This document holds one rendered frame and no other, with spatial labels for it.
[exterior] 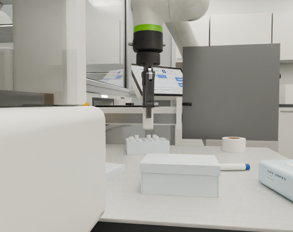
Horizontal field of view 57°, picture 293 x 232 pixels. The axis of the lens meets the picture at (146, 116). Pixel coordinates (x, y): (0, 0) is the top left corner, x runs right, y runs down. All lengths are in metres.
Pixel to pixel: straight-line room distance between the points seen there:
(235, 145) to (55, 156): 0.72
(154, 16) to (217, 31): 3.59
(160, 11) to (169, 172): 0.53
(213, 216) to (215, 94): 0.79
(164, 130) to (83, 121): 1.84
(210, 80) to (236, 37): 3.30
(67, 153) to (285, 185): 0.37
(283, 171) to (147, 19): 0.56
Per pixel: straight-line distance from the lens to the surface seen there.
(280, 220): 0.40
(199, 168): 0.44
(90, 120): 0.21
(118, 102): 1.26
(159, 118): 0.93
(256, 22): 4.52
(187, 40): 1.32
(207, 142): 1.12
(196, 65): 1.13
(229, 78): 1.14
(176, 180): 0.44
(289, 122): 4.13
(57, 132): 0.16
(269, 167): 0.51
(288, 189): 0.47
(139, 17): 0.84
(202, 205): 0.42
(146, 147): 0.78
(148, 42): 0.81
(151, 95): 0.79
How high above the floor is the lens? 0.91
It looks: 3 degrees down
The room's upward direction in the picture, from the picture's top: straight up
